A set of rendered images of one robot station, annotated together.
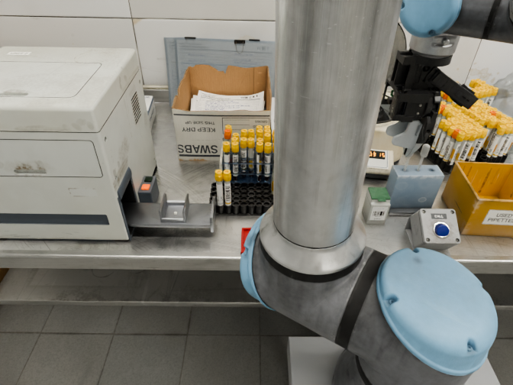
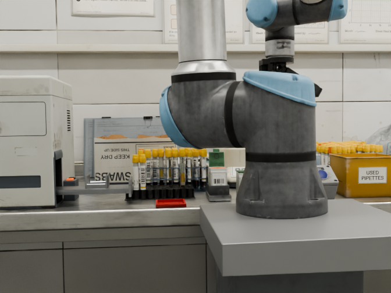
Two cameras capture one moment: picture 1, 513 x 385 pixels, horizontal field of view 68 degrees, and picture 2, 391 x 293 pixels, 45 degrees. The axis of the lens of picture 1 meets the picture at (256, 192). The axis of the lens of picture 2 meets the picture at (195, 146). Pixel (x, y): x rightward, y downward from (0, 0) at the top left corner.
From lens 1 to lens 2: 0.67 m
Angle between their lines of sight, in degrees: 37
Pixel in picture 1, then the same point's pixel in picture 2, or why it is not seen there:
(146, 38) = not seen: hidden behind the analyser
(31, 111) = (7, 79)
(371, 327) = (242, 95)
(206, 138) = (121, 165)
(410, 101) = not seen: hidden behind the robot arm
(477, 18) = (287, 9)
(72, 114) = (35, 81)
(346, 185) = (213, 13)
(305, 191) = (193, 17)
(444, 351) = (279, 77)
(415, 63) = (270, 62)
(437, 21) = (266, 11)
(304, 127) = not seen: outside the picture
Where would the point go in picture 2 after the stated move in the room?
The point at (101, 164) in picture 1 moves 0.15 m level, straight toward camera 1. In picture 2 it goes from (47, 123) to (66, 122)
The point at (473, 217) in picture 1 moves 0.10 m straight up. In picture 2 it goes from (349, 177) to (349, 135)
